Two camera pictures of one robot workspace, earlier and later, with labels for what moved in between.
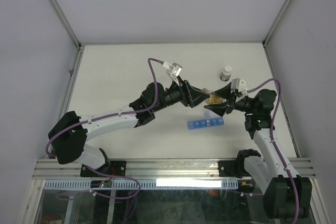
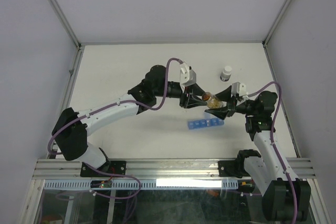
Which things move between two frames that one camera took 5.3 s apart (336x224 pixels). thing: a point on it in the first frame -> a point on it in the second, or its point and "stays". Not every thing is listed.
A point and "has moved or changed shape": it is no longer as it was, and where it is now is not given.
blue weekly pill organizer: [207, 122] stays
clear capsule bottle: [213, 98] has moved or changed shape
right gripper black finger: [220, 109] -> [219, 112]
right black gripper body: [245, 104] stays
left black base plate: [116, 167] stays
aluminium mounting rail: [196, 169] stays
